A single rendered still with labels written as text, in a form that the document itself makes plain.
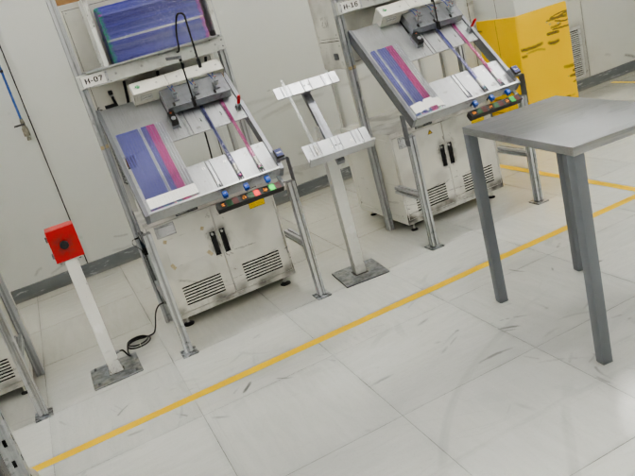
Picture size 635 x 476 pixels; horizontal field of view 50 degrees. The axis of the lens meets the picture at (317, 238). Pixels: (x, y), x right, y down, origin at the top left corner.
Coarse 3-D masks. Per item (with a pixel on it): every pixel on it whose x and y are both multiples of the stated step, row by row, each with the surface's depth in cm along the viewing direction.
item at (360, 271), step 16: (336, 176) 353; (336, 192) 355; (336, 208) 361; (352, 224) 362; (352, 240) 364; (352, 256) 366; (336, 272) 381; (352, 272) 375; (368, 272) 369; (384, 272) 364
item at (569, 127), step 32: (480, 128) 268; (512, 128) 255; (544, 128) 243; (576, 128) 233; (608, 128) 223; (480, 160) 281; (576, 160) 216; (480, 192) 284; (576, 192) 220; (576, 224) 226; (576, 256) 307; (608, 352) 239
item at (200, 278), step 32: (160, 224) 347; (192, 224) 353; (224, 224) 360; (256, 224) 367; (160, 256) 350; (192, 256) 357; (224, 256) 364; (256, 256) 371; (288, 256) 379; (192, 288) 360; (224, 288) 367; (256, 288) 375
